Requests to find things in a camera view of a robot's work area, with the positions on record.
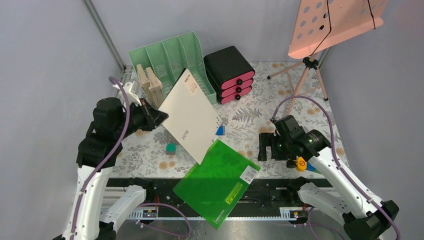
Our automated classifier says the green grey eraser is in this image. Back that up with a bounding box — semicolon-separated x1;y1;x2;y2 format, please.
165;143;176;156

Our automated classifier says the green transparent plastic folder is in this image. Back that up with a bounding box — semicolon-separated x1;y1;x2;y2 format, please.
173;139;261;230

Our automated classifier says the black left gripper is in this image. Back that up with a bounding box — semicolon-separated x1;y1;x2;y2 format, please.
114;97;169;140

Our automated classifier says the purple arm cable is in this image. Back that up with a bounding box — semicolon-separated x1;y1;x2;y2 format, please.
68;76;193;240
270;96;402;240

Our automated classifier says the pink music stand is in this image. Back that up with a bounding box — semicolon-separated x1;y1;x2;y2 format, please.
267;0;388;101

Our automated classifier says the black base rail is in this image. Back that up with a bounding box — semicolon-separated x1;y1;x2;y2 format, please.
99;177;332;222

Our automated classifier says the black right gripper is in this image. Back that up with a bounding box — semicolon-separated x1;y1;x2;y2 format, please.
257;132;297;161

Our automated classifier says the mint green file organizer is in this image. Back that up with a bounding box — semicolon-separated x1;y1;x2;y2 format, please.
128;31;218;105

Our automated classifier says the white AVE notebook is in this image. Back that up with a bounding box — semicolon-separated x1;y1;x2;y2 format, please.
158;68;222;164

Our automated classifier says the floral table mat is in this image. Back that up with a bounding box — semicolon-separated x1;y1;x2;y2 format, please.
112;62;336;178

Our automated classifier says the black pink drawer unit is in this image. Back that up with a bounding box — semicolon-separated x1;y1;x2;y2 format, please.
203;45;256;105

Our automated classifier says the green 104-storey treehouse book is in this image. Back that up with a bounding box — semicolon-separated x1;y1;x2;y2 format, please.
136;64;154;105

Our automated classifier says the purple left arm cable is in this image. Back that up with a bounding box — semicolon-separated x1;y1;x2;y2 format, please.
68;76;193;240

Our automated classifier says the purple 52-storey treehouse book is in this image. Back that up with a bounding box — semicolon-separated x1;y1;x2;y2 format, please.
146;67;164;108

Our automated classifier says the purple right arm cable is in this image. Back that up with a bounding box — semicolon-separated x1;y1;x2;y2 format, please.
270;96;402;240

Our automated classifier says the blue whiteboard eraser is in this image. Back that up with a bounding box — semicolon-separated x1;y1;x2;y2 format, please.
215;125;226;136

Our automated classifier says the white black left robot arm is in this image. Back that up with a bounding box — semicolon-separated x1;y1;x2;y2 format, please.
58;77;168;240

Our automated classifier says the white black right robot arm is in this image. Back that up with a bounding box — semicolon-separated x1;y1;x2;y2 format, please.
258;115;399;240

